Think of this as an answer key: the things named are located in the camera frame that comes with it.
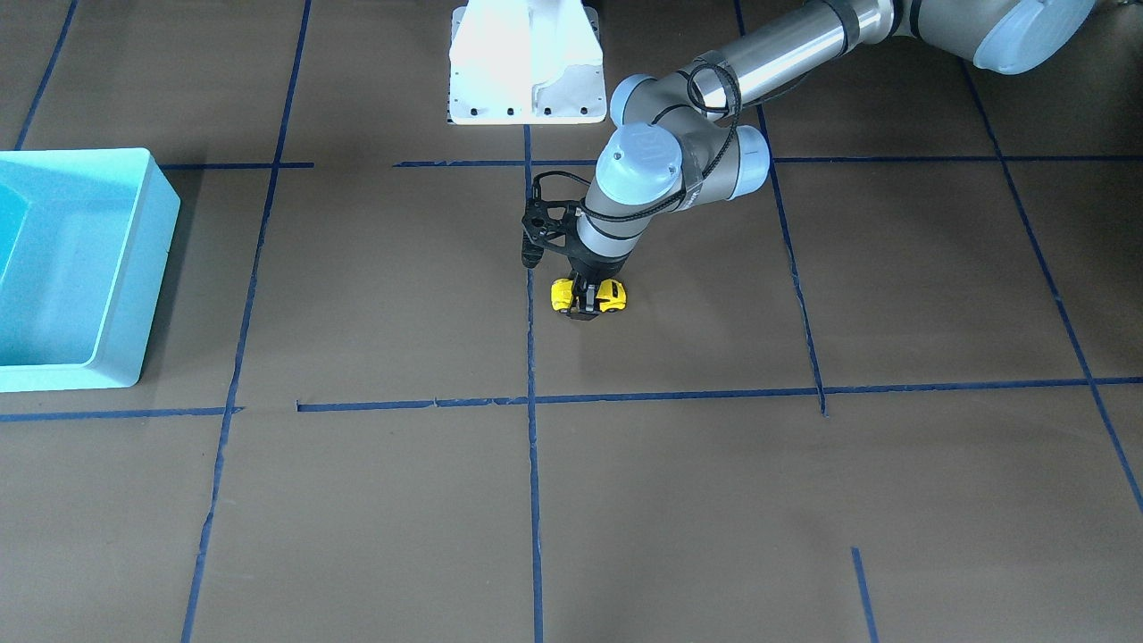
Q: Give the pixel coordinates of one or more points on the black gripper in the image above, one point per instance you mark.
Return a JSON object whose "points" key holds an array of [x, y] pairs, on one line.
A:
{"points": [[598, 267]]}

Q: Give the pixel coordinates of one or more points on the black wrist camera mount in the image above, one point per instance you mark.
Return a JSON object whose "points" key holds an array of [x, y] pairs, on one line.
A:
{"points": [[549, 226]]}

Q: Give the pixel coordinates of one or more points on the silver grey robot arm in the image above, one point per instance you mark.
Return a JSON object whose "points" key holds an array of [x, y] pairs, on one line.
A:
{"points": [[680, 142]]}

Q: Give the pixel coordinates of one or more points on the teal plastic bin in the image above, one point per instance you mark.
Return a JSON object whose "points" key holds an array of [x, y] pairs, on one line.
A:
{"points": [[85, 239]]}

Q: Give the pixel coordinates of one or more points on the yellow beetle toy car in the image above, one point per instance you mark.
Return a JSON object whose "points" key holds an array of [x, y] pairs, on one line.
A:
{"points": [[611, 296]]}

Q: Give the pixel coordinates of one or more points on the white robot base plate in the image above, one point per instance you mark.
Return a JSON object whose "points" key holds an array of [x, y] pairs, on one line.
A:
{"points": [[526, 62]]}

